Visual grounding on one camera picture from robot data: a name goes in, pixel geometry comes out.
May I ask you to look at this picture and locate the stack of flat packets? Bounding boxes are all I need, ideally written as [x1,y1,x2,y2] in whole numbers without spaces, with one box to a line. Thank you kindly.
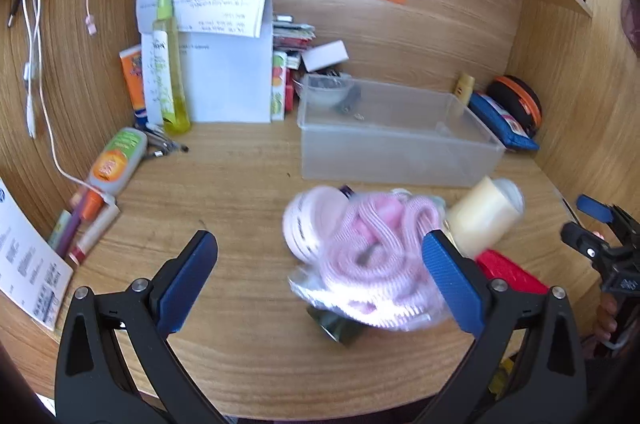
[272,16,317,52]

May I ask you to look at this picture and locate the clear plastic bowl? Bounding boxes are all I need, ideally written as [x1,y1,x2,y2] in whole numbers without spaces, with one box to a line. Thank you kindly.
[295,74,355,107]

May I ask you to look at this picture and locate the orange sunscreen tube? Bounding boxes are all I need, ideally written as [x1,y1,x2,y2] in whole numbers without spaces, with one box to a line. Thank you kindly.
[119,44,148,125]

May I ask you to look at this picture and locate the blue zip pouch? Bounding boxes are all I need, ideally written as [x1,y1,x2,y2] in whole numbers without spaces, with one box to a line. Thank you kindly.
[467,92,541,151]

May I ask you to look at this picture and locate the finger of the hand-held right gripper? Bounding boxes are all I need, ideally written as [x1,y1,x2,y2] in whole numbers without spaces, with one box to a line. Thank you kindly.
[576,194,640,249]
[560,222,613,272]

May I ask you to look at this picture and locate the green stick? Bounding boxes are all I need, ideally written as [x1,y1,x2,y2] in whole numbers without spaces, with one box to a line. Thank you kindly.
[47,210,73,251]

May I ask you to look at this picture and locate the purple pen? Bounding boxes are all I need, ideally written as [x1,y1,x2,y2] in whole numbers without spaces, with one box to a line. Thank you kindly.
[55,191,90,257]

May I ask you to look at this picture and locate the white green printed tube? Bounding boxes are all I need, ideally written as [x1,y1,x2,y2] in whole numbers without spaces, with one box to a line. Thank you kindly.
[141,31,171,125]

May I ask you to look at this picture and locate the grey bottle with orange label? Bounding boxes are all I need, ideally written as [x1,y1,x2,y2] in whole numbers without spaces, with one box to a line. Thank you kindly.
[80,127,149,219]

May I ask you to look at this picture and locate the metal nail clippers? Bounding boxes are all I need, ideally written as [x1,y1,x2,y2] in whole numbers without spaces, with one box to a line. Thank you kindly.
[134,124,190,159]

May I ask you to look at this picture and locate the white red lip balm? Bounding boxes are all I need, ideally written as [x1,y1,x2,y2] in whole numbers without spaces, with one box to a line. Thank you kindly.
[68,204,122,265]

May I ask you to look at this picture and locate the red pouch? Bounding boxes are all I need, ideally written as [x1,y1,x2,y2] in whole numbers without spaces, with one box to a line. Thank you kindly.
[475,250,550,295]

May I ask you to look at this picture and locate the small white box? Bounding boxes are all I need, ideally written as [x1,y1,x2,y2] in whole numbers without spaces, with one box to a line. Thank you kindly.
[301,40,349,73]

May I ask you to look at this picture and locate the black orange zip case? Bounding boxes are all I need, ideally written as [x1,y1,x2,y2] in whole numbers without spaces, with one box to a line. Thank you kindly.
[486,75,543,139]

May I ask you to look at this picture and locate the small red box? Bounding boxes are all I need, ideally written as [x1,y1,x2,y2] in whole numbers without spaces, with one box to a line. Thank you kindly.
[284,68,297,112]

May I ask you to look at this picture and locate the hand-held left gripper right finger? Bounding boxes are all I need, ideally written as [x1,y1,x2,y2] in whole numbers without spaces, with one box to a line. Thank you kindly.
[421,229,588,424]

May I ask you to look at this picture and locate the dark green glass bottle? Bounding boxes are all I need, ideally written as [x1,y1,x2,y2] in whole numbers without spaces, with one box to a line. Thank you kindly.
[306,306,361,347]

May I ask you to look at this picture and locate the white file box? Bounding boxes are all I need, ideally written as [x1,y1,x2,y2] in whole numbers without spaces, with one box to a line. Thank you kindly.
[140,0,275,125]

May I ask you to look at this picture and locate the pink round jar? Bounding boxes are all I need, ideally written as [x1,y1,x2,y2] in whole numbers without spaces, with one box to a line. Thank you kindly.
[281,185,351,263]

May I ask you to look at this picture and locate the cream pillar candle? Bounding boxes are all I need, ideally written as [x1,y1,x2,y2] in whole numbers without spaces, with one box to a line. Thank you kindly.
[445,176,516,257]

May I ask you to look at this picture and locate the fruit printed carton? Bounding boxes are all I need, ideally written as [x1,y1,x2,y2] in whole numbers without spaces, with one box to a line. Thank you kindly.
[271,51,290,122]

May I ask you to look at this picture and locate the person's right hand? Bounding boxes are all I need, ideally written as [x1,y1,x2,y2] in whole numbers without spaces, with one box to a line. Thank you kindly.
[594,295,622,346]

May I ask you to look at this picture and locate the white charging cable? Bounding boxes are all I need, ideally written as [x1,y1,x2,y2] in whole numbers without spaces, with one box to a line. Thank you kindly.
[22,0,118,207]

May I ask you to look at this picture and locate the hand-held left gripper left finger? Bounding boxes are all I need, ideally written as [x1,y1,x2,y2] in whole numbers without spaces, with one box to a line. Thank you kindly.
[54,230,231,424]

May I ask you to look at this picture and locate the yellow spray bottle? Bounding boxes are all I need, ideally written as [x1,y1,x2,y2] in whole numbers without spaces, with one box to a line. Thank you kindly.
[151,0,192,135]

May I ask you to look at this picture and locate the wooden desktop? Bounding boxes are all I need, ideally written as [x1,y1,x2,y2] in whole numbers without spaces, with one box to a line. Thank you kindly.
[0,116,606,420]

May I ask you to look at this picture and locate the small yellow bottle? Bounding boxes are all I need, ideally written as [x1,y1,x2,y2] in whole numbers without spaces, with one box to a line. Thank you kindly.
[454,72,476,105]

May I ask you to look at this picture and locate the white printed booklet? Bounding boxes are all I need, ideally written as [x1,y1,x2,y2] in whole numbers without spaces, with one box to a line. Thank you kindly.
[0,178,75,332]

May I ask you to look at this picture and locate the clear plastic bin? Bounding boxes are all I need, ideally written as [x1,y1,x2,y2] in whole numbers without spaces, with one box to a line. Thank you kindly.
[297,74,506,188]

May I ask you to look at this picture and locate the white printed paper sheet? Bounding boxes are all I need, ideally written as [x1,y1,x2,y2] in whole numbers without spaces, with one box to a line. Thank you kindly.
[136,0,161,35]
[170,0,269,38]

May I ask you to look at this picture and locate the bagged pink cable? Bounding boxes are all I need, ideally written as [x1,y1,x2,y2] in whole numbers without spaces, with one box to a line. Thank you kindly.
[289,189,451,332]

